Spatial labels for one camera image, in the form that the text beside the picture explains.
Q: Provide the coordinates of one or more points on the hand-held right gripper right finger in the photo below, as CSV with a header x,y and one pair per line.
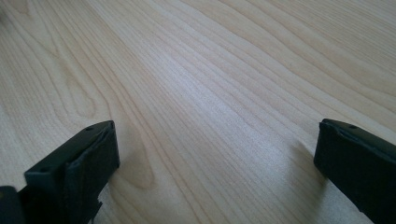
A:
x,y
358,161

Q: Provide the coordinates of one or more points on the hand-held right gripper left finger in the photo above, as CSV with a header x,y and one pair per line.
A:
x,y
77,174

